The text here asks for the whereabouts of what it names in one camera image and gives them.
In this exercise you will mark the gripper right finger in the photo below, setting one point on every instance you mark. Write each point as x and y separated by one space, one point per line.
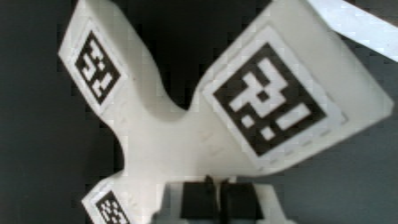
249 204

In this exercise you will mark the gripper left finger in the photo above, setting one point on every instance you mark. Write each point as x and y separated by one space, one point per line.
192 203

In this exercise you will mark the white cross table base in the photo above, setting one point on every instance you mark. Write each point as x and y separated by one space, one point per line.
286 98

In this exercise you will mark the white marker sheet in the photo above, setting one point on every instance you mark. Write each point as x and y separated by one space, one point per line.
359 26

